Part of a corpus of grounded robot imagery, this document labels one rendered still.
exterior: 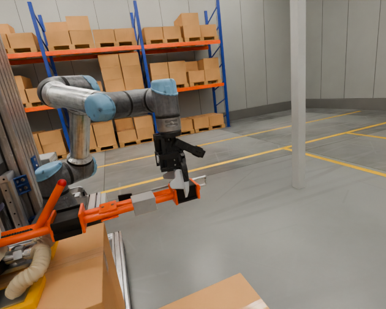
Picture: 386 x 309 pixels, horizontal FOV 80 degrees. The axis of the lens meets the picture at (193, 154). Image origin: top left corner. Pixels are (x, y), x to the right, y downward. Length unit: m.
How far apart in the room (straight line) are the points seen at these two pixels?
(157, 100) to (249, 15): 10.69
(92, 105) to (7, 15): 9.14
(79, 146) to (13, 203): 0.42
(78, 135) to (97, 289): 0.69
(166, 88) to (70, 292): 0.58
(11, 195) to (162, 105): 0.94
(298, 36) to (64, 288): 3.13
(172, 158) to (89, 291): 0.40
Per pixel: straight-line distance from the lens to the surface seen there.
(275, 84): 11.69
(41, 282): 0.79
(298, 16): 3.30
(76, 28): 8.07
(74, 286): 0.75
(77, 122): 1.13
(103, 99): 0.67
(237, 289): 1.34
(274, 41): 11.82
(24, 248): 0.82
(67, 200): 1.27
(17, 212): 1.43
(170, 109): 0.68
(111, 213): 0.73
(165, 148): 0.71
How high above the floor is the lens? 1.52
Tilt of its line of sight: 16 degrees down
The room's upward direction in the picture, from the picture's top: 8 degrees counter-clockwise
